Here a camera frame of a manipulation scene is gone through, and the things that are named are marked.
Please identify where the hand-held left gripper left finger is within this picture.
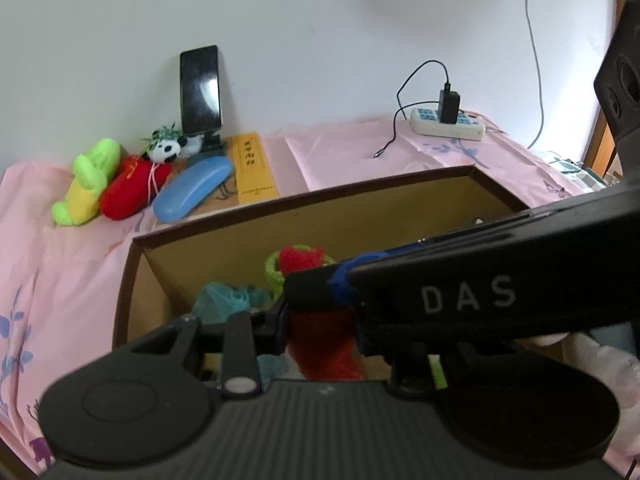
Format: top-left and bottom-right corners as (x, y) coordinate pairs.
(127, 292), (291, 398)

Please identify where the teal knitted toy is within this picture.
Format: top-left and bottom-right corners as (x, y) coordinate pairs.
(192, 281), (293, 381)

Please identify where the white grey bundle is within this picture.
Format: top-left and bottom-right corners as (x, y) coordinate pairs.
(542, 150), (623, 192)

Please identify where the white wall cable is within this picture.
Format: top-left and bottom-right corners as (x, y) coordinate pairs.
(521, 0), (547, 151)

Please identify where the person's right hand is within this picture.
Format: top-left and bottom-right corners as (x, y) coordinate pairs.
(517, 327), (640, 411)

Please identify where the green yellow plush toy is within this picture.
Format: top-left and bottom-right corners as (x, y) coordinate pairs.
(51, 138), (123, 227)

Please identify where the red plush toy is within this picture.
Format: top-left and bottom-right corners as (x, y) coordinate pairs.
(98, 155), (172, 221)

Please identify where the panda plush toy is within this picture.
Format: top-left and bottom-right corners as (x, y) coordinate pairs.
(140, 125), (203, 165)

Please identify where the yellow book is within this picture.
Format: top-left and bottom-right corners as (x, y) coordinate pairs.
(231, 132), (279, 206)

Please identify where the blue glasses case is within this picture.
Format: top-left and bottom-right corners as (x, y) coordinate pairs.
(152, 156), (235, 223)

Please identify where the white power strip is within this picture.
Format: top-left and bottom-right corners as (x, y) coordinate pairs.
(410, 107), (487, 142)

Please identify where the black smartphone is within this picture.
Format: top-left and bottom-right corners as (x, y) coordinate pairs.
(179, 45), (224, 137)

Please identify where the black charger plug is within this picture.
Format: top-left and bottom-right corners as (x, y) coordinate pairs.
(438, 82), (461, 125)

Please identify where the brown cardboard box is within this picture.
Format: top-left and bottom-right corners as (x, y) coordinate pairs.
(111, 164), (532, 382)

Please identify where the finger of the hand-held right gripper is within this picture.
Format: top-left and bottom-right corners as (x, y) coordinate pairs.
(282, 251), (391, 313)

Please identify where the black charging cable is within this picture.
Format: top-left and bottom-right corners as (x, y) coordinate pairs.
(374, 60), (453, 159)

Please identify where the red green knitted toy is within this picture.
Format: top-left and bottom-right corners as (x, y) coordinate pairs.
(264, 245), (364, 382)

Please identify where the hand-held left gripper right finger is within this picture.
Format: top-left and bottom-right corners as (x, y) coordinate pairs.
(356, 325), (437, 398)

